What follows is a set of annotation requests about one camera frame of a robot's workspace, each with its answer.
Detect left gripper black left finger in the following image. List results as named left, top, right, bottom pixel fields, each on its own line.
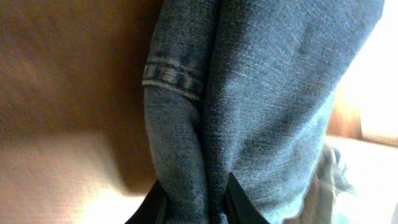
left=125, top=180, right=168, bottom=224

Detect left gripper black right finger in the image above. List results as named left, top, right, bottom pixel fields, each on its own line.
left=224, top=172, right=270, bottom=224

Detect dark blue jeans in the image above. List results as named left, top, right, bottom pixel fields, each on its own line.
left=142, top=0, right=384, bottom=223

